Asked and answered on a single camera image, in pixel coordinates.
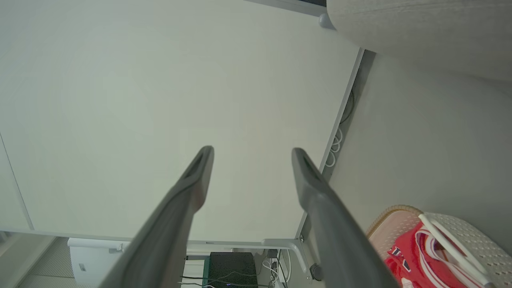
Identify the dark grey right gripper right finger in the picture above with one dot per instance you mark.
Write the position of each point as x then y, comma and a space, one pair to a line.
336, 240

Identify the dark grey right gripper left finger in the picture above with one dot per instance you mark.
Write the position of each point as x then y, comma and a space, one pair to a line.
168, 224

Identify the red and white garment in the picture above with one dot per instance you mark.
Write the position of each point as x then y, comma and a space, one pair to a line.
408, 256

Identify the white glossy rounded plastic object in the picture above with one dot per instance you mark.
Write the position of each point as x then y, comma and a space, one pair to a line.
326, 20

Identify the light grey fabric sofa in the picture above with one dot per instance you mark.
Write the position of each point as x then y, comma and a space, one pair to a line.
432, 32

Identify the partition caster wheel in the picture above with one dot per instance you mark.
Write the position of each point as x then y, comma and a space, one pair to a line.
316, 272

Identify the black box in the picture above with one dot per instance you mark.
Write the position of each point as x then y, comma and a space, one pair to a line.
232, 268

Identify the white appliance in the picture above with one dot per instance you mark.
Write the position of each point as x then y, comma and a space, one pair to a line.
90, 260

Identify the white perforated laundry basket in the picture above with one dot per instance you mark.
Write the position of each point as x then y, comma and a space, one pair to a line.
476, 236

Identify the white partition panel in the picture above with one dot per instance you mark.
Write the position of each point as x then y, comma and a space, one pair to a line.
160, 80

